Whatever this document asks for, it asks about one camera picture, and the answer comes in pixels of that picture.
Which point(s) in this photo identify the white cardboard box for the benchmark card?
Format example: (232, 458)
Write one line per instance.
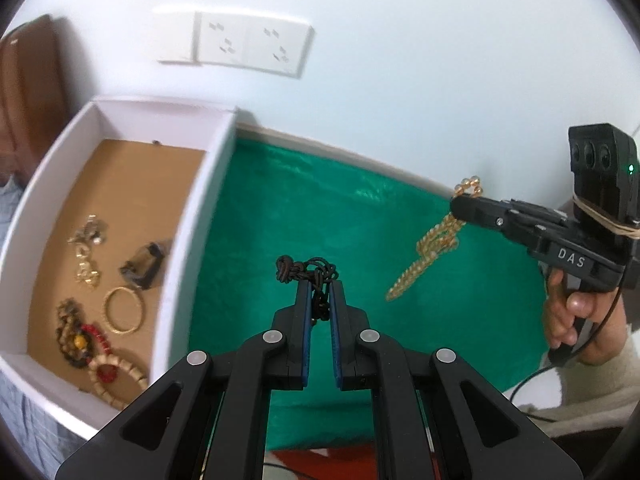
(151, 170)

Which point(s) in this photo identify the gold jewelry cluster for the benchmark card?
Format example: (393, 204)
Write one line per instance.
(84, 240)

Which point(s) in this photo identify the white wall socket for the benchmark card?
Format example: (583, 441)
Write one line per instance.
(220, 39)
(276, 46)

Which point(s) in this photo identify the white wall socket right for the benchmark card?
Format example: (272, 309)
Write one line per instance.
(276, 46)

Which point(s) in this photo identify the red clothing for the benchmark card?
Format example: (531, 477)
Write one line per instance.
(352, 462)

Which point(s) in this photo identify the white wall socket left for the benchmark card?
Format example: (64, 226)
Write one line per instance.
(220, 39)

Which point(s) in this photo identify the wooden headboard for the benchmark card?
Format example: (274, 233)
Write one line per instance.
(34, 107)

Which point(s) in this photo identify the green velvet cloth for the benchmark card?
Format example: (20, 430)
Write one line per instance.
(484, 299)

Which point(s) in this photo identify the right hand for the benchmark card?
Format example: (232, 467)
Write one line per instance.
(606, 310)

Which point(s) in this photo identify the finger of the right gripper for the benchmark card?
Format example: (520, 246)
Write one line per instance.
(490, 214)

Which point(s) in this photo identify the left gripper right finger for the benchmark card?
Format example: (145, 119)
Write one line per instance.
(351, 369)

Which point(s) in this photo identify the cream sleeve forearm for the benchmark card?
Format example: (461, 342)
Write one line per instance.
(593, 397)

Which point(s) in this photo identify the black camera box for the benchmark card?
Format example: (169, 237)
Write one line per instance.
(605, 164)

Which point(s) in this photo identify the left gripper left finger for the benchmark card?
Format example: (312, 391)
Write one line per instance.
(292, 364)

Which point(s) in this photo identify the gold bangle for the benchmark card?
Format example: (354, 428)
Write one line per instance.
(123, 310)

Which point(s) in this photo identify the blue plaid bedding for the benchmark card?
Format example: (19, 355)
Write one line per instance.
(35, 437)

